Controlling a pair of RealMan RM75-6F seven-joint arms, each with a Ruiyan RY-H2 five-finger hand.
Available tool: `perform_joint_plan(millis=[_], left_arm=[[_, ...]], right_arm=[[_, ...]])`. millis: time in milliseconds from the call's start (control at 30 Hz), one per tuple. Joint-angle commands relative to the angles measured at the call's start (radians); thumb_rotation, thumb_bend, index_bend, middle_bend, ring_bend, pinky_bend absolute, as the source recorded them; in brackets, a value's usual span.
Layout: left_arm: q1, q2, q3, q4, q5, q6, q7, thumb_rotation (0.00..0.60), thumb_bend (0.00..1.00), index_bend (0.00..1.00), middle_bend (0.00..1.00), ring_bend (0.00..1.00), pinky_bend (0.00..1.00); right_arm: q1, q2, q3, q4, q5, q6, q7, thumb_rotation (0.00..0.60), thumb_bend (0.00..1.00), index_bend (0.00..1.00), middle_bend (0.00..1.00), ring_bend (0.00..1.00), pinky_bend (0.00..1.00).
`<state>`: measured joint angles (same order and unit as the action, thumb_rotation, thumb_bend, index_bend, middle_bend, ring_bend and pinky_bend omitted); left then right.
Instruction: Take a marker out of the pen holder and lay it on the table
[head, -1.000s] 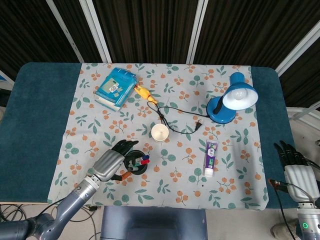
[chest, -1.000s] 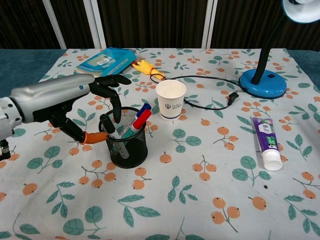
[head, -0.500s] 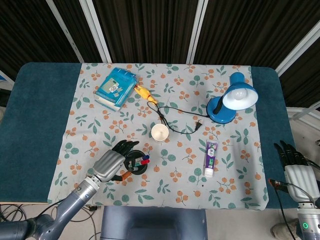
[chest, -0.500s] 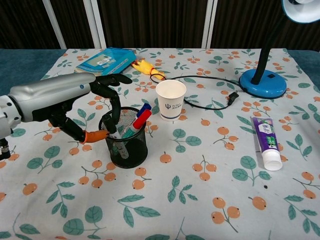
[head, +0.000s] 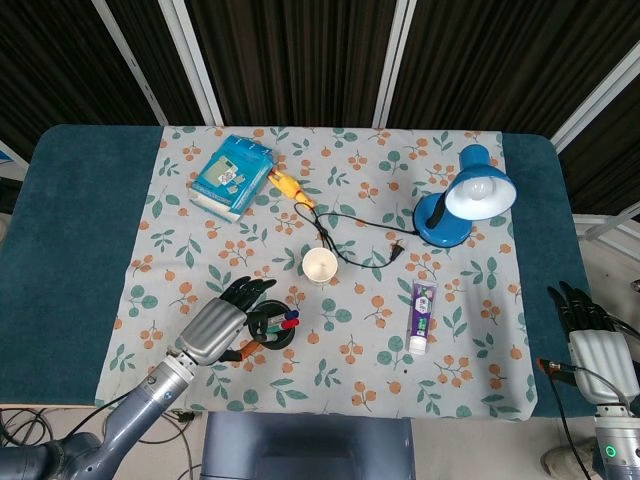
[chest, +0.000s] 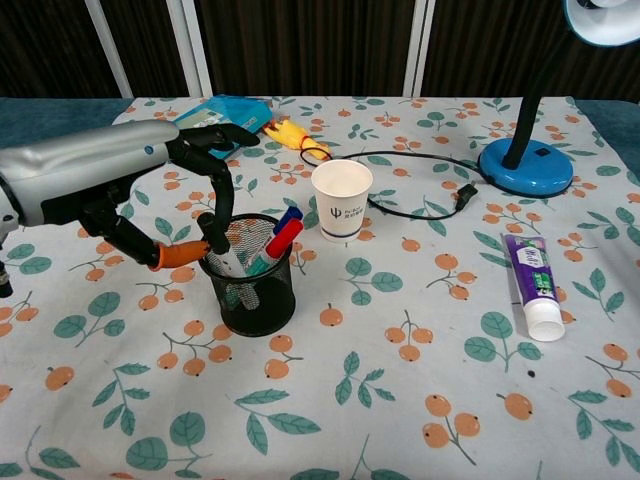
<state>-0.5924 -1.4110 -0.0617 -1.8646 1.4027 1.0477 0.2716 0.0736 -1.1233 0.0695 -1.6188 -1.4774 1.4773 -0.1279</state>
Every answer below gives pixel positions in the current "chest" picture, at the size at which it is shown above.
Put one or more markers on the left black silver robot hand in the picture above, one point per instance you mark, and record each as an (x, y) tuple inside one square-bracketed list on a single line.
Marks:
[(95, 150)]

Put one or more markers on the white black marker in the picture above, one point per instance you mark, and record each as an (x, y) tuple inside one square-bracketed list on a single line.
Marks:
[(227, 262)]

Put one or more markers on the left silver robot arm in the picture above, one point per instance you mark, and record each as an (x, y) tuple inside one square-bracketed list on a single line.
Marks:
[(5, 235)]

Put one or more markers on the blue marker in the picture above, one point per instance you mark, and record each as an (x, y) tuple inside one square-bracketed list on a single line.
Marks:
[(289, 215)]

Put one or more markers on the red marker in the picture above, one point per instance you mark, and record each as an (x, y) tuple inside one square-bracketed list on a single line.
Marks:
[(285, 239)]

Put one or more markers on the black mesh pen holder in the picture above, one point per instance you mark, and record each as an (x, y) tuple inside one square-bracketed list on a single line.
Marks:
[(255, 305)]

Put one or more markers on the blue tissue pack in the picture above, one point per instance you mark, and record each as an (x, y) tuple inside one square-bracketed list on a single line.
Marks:
[(235, 112)]

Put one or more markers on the yellow rubber chicken toy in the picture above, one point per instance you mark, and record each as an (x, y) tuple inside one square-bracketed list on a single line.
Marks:
[(292, 135)]

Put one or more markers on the white paper cup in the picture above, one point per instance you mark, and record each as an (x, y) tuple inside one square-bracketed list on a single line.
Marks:
[(342, 200)]

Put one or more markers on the floral print tablecloth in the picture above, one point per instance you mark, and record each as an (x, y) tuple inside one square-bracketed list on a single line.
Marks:
[(350, 375)]

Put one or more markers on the blue desk lamp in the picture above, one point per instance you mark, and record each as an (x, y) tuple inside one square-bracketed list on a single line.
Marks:
[(530, 170)]

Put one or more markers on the purple toothpaste tube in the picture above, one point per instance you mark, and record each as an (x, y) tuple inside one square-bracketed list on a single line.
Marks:
[(535, 280)]

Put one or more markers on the white aluminium frame post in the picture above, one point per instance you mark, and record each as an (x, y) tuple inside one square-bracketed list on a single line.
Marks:
[(417, 47), (110, 50), (192, 47)]

